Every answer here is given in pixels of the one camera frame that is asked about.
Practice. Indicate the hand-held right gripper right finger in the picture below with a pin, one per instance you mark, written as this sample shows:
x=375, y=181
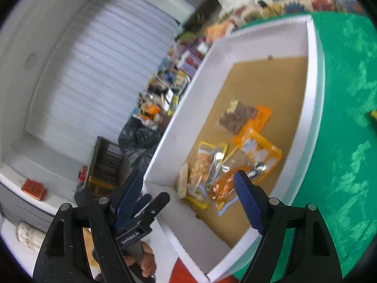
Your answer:
x=249, y=200

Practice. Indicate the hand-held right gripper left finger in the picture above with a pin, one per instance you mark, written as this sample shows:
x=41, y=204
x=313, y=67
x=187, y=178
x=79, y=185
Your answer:
x=131, y=191

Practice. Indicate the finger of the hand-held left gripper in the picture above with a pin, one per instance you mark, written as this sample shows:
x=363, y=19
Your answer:
x=141, y=205
x=156, y=206

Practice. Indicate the orange sausage packet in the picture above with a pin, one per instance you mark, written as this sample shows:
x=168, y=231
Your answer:
x=223, y=185

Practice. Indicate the orange packet of dark pieces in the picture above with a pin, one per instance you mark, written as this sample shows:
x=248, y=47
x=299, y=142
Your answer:
x=262, y=153

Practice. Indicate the yellow packet of orange pieces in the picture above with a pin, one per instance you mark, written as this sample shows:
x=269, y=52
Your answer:
x=204, y=162

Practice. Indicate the orange packet of brown nuts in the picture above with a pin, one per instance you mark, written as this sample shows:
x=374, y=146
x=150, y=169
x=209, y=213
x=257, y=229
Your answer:
x=238, y=116

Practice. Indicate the white cardboard box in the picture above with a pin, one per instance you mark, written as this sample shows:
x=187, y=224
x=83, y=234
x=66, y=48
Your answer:
x=279, y=79

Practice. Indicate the long yellow snack packet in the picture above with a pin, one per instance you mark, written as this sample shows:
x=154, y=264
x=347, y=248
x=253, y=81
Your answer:
x=374, y=115

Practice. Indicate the person's left hand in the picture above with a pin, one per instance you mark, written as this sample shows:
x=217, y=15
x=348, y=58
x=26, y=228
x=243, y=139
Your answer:
x=147, y=262

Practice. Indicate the dark wooden crate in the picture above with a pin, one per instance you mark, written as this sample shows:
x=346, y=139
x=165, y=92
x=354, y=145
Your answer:
x=103, y=159

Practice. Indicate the black plastic bag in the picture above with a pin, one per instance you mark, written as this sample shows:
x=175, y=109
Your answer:
x=138, y=141

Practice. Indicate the red box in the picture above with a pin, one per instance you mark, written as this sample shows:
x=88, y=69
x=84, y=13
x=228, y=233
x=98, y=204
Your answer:
x=34, y=189

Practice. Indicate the patterned cylinder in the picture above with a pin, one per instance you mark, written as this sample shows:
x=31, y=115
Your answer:
x=29, y=235

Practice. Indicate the green patterned blanket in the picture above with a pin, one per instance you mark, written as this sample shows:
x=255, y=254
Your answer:
x=344, y=153

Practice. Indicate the pile of colourful goods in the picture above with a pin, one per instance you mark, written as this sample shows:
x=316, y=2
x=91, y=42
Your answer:
x=170, y=82

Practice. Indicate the grey pleated curtain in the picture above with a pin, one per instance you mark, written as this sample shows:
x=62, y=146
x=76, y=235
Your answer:
x=88, y=79

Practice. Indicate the floral bed sheet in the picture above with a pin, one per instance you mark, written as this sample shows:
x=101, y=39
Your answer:
x=309, y=0

